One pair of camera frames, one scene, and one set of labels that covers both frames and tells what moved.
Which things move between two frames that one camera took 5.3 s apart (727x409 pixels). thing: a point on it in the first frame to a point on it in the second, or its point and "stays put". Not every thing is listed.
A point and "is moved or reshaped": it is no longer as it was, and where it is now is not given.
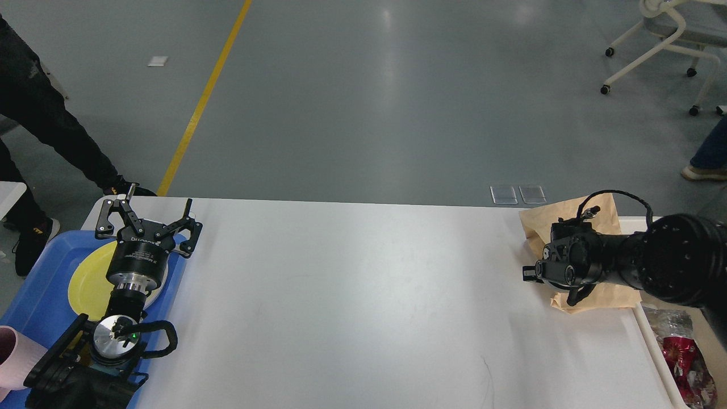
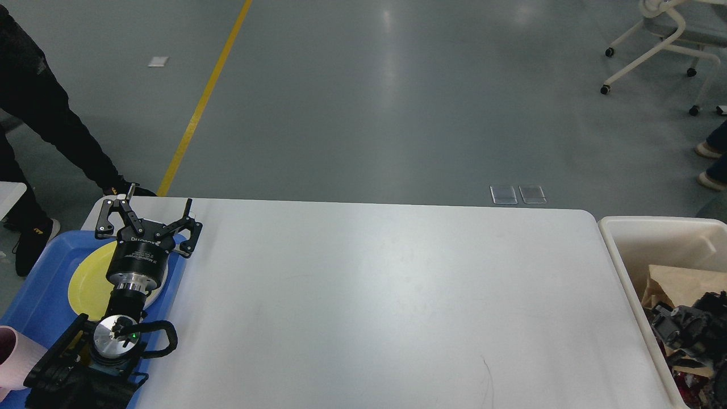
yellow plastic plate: [90, 289] stays put
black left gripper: [139, 261] stays put
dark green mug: [111, 370] stays put
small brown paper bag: [538, 224] is moved or reshaped
